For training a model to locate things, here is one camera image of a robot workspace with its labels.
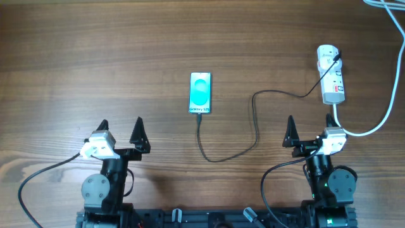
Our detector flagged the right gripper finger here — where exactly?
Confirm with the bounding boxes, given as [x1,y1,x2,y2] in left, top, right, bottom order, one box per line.
[326,113,339,127]
[282,115,299,148]

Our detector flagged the black USB-C charging cable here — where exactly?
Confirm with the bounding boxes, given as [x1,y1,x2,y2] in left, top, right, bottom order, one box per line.
[196,51,342,163]

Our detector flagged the Galaxy S25 smartphone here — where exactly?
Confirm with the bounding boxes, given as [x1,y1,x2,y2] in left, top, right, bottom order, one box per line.
[189,72,212,113]

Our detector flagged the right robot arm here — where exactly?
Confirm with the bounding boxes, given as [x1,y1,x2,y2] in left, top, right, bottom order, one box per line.
[282,114,358,228]

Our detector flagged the white USB charger plug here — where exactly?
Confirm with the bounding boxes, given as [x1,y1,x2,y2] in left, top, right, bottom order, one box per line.
[317,54,342,72]

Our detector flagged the white power strip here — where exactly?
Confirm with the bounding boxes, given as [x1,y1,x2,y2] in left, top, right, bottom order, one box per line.
[317,44,345,105]

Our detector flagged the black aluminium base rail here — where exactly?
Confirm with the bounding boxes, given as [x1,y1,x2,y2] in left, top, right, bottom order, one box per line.
[75,207,358,228]

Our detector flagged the white power strip cord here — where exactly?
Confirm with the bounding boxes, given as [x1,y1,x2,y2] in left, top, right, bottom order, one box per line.
[332,0,405,137]

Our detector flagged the white cables at corner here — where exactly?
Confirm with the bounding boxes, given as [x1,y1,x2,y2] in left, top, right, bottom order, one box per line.
[363,0,405,11]

